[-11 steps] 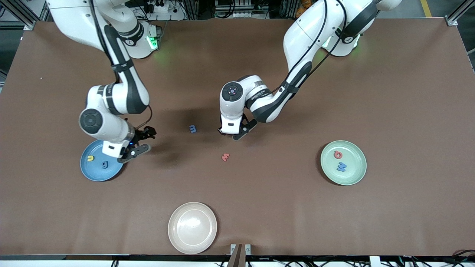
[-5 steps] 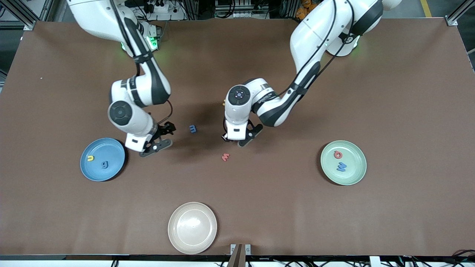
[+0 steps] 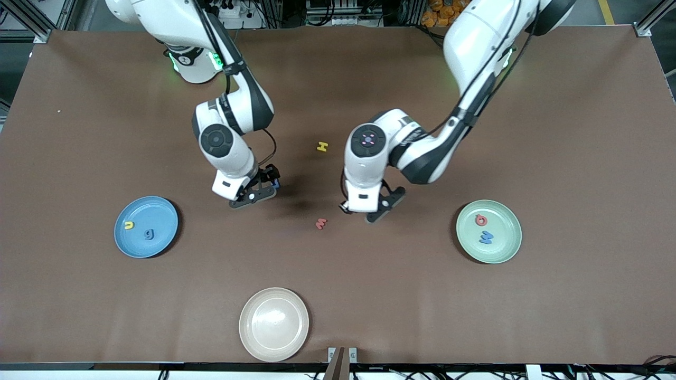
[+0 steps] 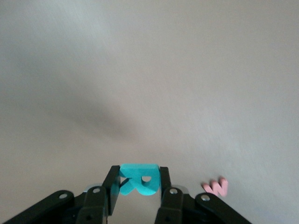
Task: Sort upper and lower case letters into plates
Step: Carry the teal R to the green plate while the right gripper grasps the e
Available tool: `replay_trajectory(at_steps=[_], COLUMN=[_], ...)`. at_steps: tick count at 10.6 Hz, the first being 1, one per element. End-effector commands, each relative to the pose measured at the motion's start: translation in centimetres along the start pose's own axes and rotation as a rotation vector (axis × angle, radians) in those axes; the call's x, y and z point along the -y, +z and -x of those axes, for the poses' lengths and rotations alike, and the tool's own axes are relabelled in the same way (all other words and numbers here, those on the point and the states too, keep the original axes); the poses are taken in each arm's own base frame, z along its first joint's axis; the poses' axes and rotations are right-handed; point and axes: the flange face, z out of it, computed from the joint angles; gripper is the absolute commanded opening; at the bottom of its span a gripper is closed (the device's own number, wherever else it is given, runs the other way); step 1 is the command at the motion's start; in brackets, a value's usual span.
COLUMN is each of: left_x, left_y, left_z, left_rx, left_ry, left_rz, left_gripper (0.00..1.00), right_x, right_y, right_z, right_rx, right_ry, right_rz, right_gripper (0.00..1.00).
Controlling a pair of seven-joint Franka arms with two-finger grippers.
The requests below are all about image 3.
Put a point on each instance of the beige plate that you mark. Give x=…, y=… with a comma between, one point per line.
x=274, y=324

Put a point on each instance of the green plate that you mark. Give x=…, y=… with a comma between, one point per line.
x=507, y=248

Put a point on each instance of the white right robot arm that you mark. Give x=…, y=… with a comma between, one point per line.
x=174, y=21

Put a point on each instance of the aluminium frame strut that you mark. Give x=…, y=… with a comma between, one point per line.
x=643, y=30
x=42, y=35

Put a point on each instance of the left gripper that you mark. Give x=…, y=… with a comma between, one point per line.
x=345, y=210

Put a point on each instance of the red foam letter w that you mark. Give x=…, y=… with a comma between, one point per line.
x=320, y=224

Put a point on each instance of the brown table cover sheet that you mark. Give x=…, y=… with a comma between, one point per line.
x=105, y=316

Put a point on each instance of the white table frame rail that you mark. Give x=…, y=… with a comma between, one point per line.
x=53, y=376

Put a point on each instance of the red foam letter Q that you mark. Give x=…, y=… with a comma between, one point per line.
x=485, y=222

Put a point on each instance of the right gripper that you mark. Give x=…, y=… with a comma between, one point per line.
x=268, y=174

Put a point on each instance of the grey metal equipment rack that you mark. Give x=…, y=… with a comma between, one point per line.
x=343, y=8

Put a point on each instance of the camera post with brackets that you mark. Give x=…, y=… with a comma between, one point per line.
x=338, y=369

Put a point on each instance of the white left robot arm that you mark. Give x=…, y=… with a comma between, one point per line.
x=475, y=42

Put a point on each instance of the yellow foam letter H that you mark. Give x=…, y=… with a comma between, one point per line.
x=322, y=146

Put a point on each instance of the white power strip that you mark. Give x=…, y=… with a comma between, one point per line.
x=232, y=9

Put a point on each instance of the blue plate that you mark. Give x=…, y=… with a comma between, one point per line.
x=158, y=211

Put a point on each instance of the blue foam letter W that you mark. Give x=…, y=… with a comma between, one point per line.
x=486, y=237

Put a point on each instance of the blue foam letter g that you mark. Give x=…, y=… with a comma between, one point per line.
x=150, y=234

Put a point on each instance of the bag of orange items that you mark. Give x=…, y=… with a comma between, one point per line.
x=435, y=13

